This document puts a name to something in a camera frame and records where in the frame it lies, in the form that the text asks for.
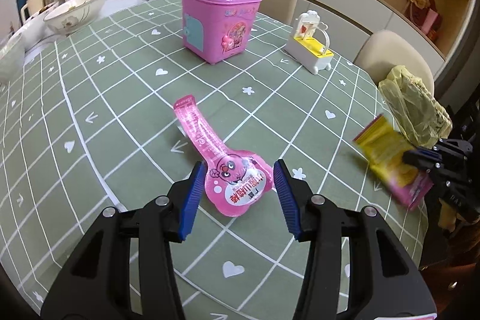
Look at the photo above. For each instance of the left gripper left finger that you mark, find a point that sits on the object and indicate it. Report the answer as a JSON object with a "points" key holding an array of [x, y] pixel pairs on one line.
{"points": [[94, 281]]}

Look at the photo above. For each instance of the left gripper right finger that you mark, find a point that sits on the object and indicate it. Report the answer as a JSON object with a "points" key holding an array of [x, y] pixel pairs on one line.
{"points": [[356, 267]]}

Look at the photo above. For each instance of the pink yellow snack bag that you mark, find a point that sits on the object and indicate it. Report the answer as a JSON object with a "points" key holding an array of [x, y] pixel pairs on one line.
{"points": [[384, 149]]}

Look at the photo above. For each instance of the near beige chair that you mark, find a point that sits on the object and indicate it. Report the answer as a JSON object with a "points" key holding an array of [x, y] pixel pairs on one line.
{"points": [[384, 50]]}

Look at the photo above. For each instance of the green grid tablecloth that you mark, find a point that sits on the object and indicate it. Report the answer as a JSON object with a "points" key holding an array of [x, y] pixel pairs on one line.
{"points": [[88, 123]]}

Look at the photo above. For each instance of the red gift bag bouquet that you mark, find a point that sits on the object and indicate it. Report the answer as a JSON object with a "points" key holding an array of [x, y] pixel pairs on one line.
{"points": [[425, 16]]}

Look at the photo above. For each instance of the white yellow toy box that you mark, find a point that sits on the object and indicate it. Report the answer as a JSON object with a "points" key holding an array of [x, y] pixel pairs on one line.
{"points": [[308, 43]]}

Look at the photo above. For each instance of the small white bowl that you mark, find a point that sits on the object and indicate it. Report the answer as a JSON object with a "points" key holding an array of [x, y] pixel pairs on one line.
{"points": [[12, 58]]}

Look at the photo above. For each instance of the white rectangular dish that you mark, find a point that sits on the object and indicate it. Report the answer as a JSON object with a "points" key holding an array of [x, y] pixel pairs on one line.
{"points": [[34, 28]]}

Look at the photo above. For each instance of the large white bowl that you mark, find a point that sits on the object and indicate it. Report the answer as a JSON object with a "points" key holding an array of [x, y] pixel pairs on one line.
{"points": [[72, 15]]}

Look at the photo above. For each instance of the pink toy box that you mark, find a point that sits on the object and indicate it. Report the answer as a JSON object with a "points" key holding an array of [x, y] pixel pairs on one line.
{"points": [[217, 29]]}

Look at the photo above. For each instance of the white mug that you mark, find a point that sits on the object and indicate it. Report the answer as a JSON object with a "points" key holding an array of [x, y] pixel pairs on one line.
{"points": [[30, 8]]}

